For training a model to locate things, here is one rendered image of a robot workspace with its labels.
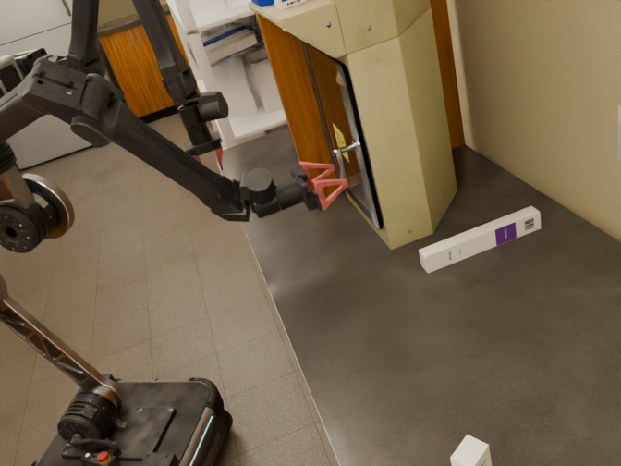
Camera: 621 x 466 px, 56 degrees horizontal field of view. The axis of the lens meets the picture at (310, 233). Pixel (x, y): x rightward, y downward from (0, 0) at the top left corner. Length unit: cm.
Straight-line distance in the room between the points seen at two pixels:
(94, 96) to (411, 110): 63
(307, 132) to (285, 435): 121
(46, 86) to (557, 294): 98
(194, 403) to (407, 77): 145
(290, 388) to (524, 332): 149
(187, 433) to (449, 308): 123
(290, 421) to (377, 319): 122
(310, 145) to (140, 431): 119
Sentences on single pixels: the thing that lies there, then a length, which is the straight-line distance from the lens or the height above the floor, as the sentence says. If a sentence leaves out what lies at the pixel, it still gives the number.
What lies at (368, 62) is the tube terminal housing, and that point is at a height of 138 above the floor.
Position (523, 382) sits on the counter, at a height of 94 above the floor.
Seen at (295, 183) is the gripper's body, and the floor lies 117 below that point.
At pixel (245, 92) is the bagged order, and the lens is 259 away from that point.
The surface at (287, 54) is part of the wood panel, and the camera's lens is 155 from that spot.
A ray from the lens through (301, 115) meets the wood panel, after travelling 160.
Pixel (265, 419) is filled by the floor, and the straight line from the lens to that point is 242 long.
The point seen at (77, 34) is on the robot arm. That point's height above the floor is 153.
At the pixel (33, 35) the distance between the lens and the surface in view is 612.
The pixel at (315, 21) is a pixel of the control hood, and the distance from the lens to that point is 117.
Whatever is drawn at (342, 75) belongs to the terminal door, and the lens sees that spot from 123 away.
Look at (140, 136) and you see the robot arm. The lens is 113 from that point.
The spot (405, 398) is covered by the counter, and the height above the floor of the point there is 94.
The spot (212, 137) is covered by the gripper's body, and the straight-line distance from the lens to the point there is 165.
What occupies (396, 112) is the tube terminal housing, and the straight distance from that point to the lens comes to 127.
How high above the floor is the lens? 172
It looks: 30 degrees down
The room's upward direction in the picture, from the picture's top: 17 degrees counter-clockwise
